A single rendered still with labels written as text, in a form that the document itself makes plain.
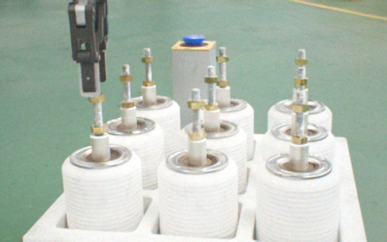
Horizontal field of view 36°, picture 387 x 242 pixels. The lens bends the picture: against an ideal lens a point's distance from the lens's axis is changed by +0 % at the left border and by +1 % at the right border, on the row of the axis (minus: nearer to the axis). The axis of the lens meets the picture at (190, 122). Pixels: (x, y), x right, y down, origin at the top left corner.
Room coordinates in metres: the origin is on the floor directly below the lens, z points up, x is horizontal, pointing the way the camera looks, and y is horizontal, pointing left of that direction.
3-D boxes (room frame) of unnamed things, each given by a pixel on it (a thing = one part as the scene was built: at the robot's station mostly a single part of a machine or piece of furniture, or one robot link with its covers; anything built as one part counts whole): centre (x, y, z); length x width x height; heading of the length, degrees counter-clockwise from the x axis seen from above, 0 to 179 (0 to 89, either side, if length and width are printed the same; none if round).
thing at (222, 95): (0.88, -0.05, 0.26); 0.02 x 0.02 x 0.03
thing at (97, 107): (0.67, 0.11, 0.31); 0.01 x 0.01 x 0.08; 26
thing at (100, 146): (0.67, 0.11, 0.26); 0.02 x 0.02 x 0.03
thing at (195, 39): (1.06, -0.01, 0.32); 0.04 x 0.04 x 0.02
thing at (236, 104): (0.88, -0.05, 0.25); 0.08 x 0.08 x 0.01
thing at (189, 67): (1.06, -0.01, 0.16); 0.07 x 0.07 x 0.31; 79
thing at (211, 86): (0.76, -0.03, 0.30); 0.01 x 0.01 x 0.08; 80
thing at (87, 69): (0.62, 0.11, 0.37); 0.03 x 0.01 x 0.05; 1
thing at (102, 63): (0.71, 0.11, 0.36); 0.02 x 0.01 x 0.04; 91
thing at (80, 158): (0.67, 0.11, 0.25); 0.08 x 0.08 x 0.01
